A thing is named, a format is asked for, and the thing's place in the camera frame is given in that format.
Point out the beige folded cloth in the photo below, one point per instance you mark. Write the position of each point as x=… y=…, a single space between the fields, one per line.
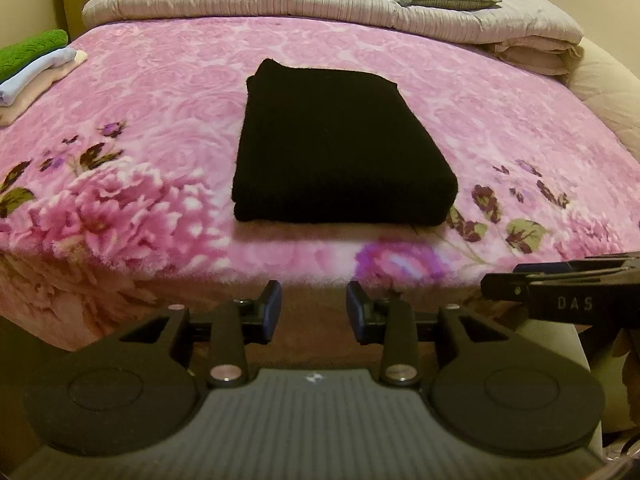
x=27 y=97

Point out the black knit garment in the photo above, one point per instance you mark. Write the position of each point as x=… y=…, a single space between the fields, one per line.
x=335 y=145

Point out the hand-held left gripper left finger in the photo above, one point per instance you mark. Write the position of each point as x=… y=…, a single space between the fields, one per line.
x=271 y=310

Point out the cream bolster pillow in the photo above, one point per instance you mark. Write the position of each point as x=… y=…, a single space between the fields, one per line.
x=610 y=90

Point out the light blue folded cloth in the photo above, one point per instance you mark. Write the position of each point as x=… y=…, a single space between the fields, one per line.
x=35 y=72

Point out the green folded cloth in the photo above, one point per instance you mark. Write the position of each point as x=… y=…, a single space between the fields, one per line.
x=30 y=47

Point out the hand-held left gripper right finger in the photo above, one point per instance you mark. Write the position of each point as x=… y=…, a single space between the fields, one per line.
x=356 y=310

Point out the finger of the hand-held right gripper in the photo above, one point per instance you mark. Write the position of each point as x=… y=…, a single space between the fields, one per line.
x=505 y=287

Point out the beige folded blanket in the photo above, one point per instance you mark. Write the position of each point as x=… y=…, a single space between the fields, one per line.
x=537 y=55

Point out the pink floral blanket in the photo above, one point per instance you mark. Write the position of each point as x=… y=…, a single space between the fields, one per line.
x=175 y=125

